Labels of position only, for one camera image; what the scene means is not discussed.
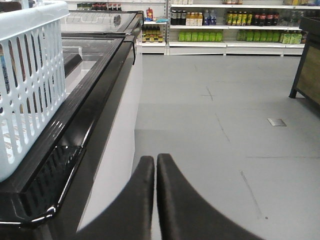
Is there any far black-rimmed chest freezer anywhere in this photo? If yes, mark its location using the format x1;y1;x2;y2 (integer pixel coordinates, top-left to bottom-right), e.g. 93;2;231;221
59;10;145;66

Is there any light blue plastic basket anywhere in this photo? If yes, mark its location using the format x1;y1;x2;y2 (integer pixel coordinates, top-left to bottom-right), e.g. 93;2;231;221
0;0;69;181

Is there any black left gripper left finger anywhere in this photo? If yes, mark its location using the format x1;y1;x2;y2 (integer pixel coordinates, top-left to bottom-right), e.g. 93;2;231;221
74;156;155;240

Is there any black-rimmed chest freezer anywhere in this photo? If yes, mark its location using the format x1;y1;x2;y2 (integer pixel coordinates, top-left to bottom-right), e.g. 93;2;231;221
59;10;145;66
0;35;137;240

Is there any near black-rimmed chest freezer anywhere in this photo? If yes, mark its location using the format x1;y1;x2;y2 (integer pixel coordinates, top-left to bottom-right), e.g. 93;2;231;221
0;35;137;240

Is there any white store shelving unit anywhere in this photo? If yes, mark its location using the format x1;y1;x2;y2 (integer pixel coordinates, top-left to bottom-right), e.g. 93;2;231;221
68;0;320;56

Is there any black wooden display stand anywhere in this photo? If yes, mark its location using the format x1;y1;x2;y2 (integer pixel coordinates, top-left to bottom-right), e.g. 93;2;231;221
289;17;320;106

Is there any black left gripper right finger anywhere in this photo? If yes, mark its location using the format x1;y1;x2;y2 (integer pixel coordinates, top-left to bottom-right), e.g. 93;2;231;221
156;153;259;240

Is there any metal floor outlet plate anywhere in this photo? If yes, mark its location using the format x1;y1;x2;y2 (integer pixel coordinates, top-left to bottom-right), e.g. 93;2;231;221
267;118;287;127

